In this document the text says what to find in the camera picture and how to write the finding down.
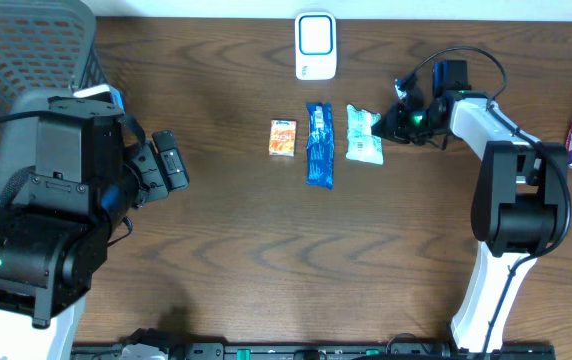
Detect mint green tissue pack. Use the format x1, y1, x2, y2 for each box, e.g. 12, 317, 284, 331
346, 104, 384, 165

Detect blue Oreo cookie pack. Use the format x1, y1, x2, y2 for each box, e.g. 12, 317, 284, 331
306, 103, 335, 190

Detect orange tissue pack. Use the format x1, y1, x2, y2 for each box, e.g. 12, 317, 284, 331
268, 120, 297, 157

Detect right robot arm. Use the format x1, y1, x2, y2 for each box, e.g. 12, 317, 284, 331
372, 60, 572, 357

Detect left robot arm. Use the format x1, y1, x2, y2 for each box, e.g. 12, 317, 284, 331
0, 97, 189, 359

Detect grey plastic mesh basket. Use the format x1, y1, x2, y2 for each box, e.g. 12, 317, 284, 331
0, 0, 110, 194

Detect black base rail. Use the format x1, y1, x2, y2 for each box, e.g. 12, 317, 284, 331
70, 339, 557, 360

